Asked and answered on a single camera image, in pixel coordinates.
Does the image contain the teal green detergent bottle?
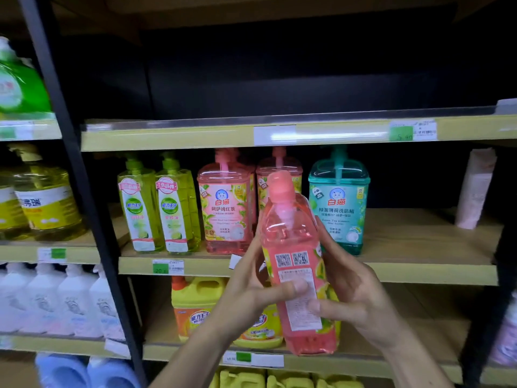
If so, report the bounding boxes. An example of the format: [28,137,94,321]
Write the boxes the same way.
[308,145,371,257]

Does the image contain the person's left hand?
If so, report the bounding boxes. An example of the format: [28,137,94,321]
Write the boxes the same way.
[209,228,310,348]

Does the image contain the white baby label bottle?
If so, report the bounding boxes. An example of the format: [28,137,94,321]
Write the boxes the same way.
[20,262,72,336]
[0,262,37,334]

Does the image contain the person's right hand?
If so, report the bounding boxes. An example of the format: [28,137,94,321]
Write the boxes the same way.
[306,216,407,352]

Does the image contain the round green hand wash bottle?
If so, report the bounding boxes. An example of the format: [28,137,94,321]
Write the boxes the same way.
[0,36,53,117]

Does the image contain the yellow dish soap pump bottle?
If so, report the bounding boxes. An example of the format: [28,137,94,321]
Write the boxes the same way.
[8,143,88,242]
[0,167,31,241]

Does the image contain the wooden shelf rack black frame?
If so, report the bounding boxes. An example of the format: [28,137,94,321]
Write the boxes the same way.
[0,0,517,388]

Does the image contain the light blue detergent jug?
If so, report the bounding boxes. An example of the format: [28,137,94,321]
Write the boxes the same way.
[87,356,141,388]
[34,353,92,388]

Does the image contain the blank white shelf label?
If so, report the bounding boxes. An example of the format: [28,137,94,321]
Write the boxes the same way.
[494,98,517,116]
[253,124,298,147]

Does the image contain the green white price tag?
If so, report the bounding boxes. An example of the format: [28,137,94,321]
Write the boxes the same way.
[37,247,67,264]
[152,259,185,276]
[388,119,438,143]
[0,120,35,141]
[222,350,253,366]

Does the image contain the pale purple white pack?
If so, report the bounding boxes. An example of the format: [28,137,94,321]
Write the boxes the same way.
[491,294,517,368]

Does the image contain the slim green dish soap bottle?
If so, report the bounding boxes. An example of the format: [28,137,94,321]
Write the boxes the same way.
[117,154,165,253]

